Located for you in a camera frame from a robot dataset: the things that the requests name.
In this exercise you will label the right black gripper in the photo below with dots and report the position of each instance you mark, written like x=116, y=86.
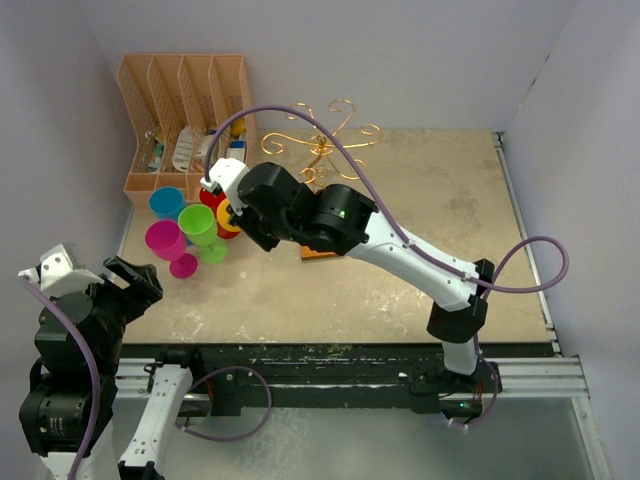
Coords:
x=243, y=221

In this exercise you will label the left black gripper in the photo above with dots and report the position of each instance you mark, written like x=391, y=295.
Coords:
x=144, y=286

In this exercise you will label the orange plastic wine glass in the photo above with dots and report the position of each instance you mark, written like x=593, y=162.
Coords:
x=225, y=217

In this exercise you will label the pink plastic wine glass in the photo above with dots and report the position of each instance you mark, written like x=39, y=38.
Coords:
x=166, y=240

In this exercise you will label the red plastic wine glass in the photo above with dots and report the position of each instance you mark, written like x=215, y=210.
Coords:
x=213, y=202

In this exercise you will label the green plastic wine glass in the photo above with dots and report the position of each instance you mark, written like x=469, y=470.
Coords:
x=198, y=224

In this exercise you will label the blue plastic wine glass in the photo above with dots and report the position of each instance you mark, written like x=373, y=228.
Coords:
x=167, y=203

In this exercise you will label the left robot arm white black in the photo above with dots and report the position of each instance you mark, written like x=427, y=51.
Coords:
x=67, y=415

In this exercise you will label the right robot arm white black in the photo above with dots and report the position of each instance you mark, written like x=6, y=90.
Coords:
x=271, y=206

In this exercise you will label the wooden rack base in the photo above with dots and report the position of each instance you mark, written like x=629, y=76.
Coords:
x=308, y=255

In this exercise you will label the white blue box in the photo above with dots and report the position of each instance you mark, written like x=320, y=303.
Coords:
x=237, y=149

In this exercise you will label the yellow object in organizer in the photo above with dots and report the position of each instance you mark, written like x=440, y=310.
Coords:
x=238, y=128

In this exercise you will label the white medicine box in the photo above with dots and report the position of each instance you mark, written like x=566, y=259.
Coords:
x=201, y=151

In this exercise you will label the white blister pack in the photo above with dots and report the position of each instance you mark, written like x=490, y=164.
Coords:
x=181, y=157

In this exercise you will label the peach plastic file organizer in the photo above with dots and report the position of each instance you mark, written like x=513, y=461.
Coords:
x=162, y=94

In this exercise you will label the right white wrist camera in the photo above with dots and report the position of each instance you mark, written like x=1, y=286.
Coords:
x=225, y=175

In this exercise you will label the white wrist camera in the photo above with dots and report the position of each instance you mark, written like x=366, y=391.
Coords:
x=225, y=175
x=60, y=271

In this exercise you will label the gold wire glass rack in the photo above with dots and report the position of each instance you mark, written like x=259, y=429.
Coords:
x=320, y=164

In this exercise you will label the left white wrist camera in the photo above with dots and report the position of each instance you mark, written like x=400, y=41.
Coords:
x=60, y=271

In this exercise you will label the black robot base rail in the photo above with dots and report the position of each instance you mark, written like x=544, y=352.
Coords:
x=232, y=377

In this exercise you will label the aluminium frame rail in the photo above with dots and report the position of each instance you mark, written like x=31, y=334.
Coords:
x=557, y=377

